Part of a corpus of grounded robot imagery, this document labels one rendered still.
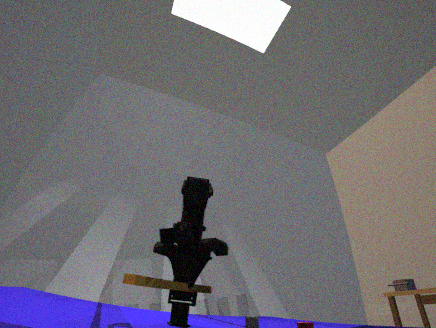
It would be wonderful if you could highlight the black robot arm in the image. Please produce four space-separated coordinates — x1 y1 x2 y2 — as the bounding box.
159 176 213 327

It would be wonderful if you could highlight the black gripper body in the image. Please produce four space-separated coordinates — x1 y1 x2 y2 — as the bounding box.
153 217 229 257

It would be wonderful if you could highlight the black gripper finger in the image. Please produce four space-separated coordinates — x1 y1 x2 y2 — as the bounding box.
164 253 188 283
187 252 212 288

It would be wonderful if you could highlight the orange bar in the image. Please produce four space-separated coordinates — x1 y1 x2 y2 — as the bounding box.
122 273 212 294

